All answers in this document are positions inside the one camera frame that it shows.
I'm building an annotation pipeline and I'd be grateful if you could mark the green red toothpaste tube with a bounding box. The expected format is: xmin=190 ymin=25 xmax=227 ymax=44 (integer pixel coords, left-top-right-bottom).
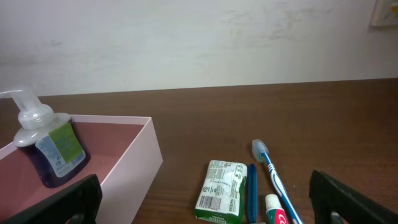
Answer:
xmin=265 ymin=194 xmax=289 ymax=224

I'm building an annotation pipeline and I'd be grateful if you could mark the wall outlet plate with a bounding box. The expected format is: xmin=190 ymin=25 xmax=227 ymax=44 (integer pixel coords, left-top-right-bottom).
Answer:
xmin=370 ymin=0 xmax=397 ymax=27

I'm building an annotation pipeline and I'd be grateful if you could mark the blue disposable razor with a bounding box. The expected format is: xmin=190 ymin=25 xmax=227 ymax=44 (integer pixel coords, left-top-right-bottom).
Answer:
xmin=246 ymin=164 xmax=258 ymax=223

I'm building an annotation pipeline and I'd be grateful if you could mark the green white soap bar package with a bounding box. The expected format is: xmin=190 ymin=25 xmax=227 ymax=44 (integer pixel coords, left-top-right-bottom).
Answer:
xmin=194 ymin=160 xmax=248 ymax=224

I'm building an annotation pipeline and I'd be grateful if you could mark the blue white toothbrush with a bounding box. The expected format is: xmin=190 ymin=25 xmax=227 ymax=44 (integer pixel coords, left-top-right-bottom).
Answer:
xmin=252 ymin=139 xmax=304 ymax=224

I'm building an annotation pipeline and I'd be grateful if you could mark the pink cardboard box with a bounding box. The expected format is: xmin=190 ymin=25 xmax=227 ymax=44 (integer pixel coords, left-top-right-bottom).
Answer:
xmin=1 ymin=115 xmax=163 ymax=223

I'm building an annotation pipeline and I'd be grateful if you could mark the clear foam soap pump bottle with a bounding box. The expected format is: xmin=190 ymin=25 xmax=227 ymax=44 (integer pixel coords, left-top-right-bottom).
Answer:
xmin=1 ymin=88 xmax=91 ymax=189

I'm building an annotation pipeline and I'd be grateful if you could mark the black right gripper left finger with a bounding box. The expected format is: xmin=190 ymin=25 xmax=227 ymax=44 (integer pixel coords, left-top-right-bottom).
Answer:
xmin=2 ymin=174 xmax=103 ymax=224

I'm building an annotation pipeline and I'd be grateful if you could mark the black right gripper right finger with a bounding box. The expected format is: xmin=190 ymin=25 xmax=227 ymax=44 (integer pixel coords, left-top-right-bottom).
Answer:
xmin=309 ymin=170 xmax=397 ymax=224

